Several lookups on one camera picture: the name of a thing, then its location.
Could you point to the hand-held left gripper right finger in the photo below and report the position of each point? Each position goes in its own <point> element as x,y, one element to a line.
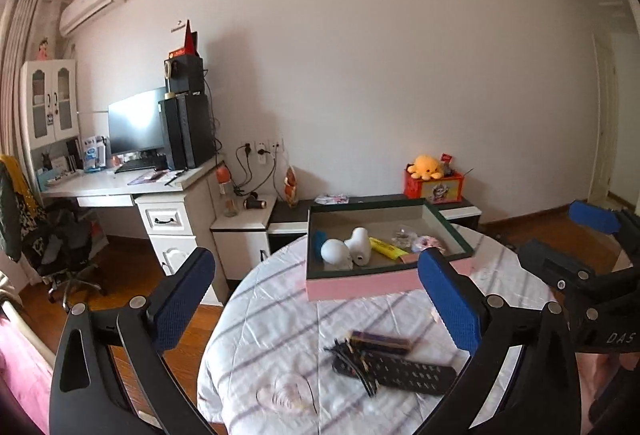
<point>450,300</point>

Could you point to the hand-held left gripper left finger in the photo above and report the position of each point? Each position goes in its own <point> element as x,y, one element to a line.
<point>182,300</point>

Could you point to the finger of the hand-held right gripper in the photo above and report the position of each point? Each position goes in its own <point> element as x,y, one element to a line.
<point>595,215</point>
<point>550,260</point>

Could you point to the clear plastic wrapper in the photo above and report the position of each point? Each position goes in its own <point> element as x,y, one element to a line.
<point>404,235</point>

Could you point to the yellow tube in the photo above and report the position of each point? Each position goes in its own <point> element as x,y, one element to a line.
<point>387,247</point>

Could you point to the pink storage box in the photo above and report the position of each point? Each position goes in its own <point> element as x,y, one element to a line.
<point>350,287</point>

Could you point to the white plastic curved object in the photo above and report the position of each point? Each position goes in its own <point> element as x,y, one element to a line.
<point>360,242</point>

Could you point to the person's right hand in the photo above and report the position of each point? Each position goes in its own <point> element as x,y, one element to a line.
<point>597,380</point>

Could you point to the small pink patterned item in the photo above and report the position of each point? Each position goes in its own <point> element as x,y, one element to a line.
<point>427,242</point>

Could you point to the white desk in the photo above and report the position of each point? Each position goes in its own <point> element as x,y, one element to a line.
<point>170,235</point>

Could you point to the white black nightstand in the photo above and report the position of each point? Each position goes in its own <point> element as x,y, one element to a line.
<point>240,245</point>

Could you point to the black remote control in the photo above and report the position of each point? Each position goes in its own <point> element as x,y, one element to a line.
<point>415,372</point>

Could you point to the dark purple slim box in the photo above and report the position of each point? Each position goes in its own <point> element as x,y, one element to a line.
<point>380,341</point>

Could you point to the white door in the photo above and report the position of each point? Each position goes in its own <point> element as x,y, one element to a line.
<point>605,130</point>

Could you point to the small clear bottle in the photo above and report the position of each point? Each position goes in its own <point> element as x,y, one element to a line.
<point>230,205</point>

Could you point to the red printed box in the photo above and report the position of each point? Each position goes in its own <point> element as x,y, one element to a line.
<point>437,189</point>

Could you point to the small black cylinder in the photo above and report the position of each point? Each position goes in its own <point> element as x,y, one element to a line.
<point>254,203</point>

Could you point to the white ball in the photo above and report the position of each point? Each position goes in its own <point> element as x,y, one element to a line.
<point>335,252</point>

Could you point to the desk papers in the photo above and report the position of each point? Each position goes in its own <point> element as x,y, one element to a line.
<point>150,177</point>

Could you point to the orange round toy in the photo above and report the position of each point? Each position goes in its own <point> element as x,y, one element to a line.
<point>223,176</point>

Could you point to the black office chair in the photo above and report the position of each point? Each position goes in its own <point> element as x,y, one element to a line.
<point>65,240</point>

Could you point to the black white low cabinet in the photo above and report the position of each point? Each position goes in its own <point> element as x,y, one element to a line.
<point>287,215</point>

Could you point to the yellow octopus plush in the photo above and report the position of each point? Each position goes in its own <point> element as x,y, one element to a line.
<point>425,166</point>

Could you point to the small red ornament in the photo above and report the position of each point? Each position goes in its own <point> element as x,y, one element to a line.
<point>448,162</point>

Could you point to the black keyboard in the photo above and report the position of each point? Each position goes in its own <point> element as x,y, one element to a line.
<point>140,166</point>

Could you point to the pink white packet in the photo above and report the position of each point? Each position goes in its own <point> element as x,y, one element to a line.
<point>331,200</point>

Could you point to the orange snack bag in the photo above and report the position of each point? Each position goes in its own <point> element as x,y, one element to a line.
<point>292,187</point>

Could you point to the white plug charger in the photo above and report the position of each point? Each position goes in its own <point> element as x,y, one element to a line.
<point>263,157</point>

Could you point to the blue white carton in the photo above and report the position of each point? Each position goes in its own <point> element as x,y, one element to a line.
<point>95,154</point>

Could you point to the black computer tower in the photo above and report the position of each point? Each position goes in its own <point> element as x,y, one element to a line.
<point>192,130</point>

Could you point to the pink bed cover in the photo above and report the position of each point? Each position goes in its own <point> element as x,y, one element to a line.
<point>20,365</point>

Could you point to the black computer monitor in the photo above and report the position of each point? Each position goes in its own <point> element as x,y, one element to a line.
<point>135,122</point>

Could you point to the leopard print garment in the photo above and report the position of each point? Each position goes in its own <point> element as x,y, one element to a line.
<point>15,205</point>

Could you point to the black speaker box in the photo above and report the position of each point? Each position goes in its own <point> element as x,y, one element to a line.
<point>187,75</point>

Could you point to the white glass-door cabinet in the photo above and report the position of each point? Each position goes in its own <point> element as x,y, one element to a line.
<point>50,100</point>

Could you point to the beige curtain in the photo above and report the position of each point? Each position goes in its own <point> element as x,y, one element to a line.
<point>17,80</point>

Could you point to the white air conditioner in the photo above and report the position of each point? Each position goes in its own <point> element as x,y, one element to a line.
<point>92,2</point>

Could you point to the white wall sockets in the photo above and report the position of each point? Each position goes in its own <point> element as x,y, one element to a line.
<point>275,145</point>

